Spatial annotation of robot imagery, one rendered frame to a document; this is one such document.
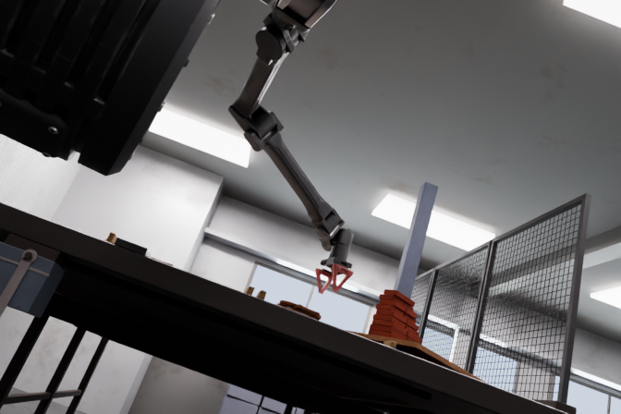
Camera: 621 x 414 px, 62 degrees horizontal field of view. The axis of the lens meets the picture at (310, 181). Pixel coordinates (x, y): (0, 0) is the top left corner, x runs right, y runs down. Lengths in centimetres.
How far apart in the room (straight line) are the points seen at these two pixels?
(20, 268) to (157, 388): 575
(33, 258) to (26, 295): 8
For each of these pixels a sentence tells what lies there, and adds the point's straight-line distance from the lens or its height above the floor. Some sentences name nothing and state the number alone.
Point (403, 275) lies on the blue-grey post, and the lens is 349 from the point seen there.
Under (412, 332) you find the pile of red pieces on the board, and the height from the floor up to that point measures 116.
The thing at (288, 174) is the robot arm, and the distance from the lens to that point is 155.
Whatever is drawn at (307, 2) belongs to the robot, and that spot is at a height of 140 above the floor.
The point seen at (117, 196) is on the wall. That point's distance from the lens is 676.
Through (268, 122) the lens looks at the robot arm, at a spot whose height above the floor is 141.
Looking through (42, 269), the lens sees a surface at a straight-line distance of 131.
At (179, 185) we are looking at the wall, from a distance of 672.
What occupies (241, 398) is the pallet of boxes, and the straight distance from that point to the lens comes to 604.
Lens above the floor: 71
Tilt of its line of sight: 23 degrees up
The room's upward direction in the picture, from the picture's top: 20 degrees clockwise
